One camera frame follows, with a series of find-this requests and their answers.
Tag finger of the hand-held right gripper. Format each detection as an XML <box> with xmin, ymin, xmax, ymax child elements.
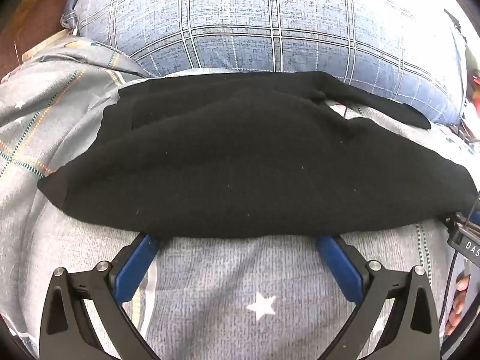
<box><xmin>452</xmin><ymin>200</ymin><xmax>480</xmax><ymax>222</ymax></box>

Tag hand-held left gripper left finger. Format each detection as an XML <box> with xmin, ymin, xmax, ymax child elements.
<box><xmin>39</xmin><ymin>232</ymin><xmax>163</xmax><ymax>360</ymax></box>

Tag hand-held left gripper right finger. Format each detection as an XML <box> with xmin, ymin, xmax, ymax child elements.
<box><xmin>315</xmin><ymin>234</ymin><xmax>442</xmax><ymax>360</ymax></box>

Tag wooden bed frame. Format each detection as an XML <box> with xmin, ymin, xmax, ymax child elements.
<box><xmin>22</xmin><ymin>28</ymin><xmax>77</xmax><ymax>62</ymax></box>

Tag grey star-print bedsheet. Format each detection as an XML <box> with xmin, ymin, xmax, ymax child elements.
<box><xmin>0</xmin><ymin>37</ymin><xmax>480</xmax><ymax>360</ymax></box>

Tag person's right hand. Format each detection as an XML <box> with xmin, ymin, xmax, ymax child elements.
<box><xmin>445</xmin><ymin>273</ymin><xmax>474</xmax><ymax>337</ymax></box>

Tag black cable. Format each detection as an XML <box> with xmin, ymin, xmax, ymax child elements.
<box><xmin>442</xmin><ymin>253</ymin><xmax>460</xmax><ymax>332</ymax></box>

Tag blue plaid pillow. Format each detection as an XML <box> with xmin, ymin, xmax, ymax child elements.
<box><xmin>62</xmin><ymin>0</ymin><xmax>467</xmax><ymax>126</ymax></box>

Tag black pants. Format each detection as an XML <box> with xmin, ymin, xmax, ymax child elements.
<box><xmin>37</xmin><ymin>70</ymin><xmax>479</xmax><ymax>240</ymax></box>

